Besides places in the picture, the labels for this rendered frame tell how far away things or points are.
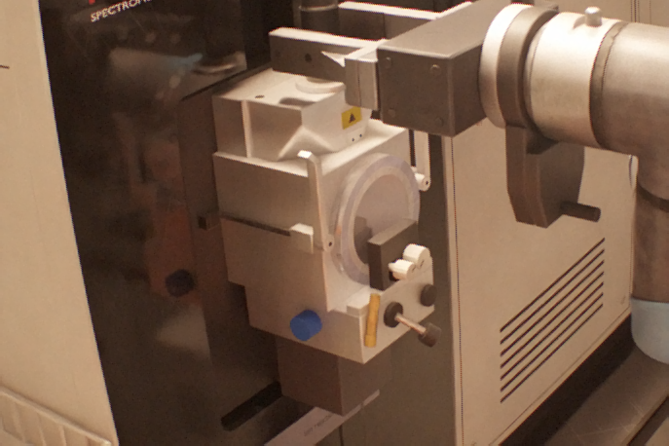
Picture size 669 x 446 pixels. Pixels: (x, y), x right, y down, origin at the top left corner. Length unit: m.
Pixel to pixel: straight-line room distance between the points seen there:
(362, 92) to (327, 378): 0.25
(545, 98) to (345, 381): 0.30
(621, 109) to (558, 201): 0.10
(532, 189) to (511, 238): 0.46
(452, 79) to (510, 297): 0.55
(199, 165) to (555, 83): 0.27
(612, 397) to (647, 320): 0.77
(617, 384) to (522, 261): 0.34
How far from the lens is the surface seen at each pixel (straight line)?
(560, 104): 0.67
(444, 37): 0.70
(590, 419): 1.43
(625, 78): 0.65
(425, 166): 0.85
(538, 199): 0.71
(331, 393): 0.88
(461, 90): 0.68
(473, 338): 1.15
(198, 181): 0.82
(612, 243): 1.40
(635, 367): 1.52
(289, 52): 0.77
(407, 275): 0.81
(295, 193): 0.78
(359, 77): 0.70
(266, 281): 0.84
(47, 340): 0.81
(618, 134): 0.66
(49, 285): 0.78
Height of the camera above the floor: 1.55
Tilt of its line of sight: 24 degrees down
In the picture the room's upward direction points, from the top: 5 degrees counter-clockwise
